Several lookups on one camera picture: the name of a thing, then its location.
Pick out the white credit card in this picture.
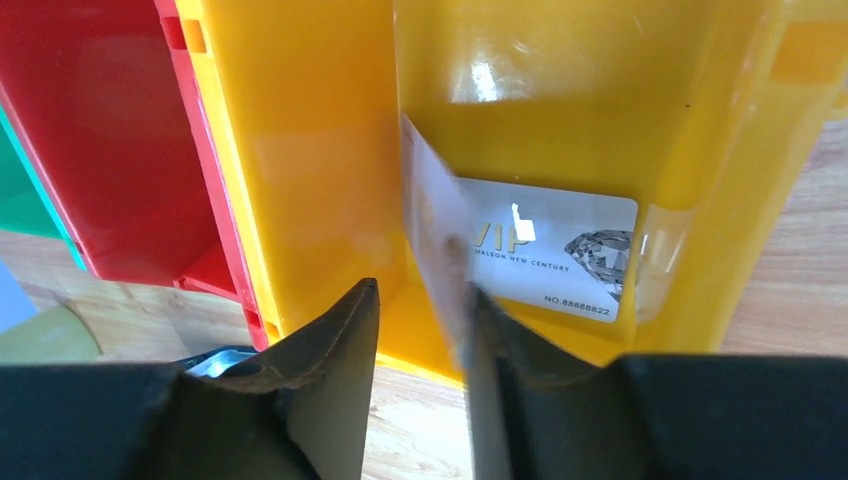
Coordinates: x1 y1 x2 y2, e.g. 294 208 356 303
399 113 475 370

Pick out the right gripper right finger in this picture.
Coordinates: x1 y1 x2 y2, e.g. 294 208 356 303
465 284 847 479

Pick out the yellow plastic bin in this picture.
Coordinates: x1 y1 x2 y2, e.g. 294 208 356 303
172 1 847 383

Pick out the green plastic bin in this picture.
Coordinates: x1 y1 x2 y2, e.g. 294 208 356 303
1 110 86 271

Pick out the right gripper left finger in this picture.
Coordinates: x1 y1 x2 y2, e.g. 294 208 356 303
1 278 380 479

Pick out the red plastic bin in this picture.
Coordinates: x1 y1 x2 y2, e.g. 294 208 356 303
1 1 269 350

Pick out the silver VIP card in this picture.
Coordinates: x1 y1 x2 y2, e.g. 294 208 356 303
459 178 638 323

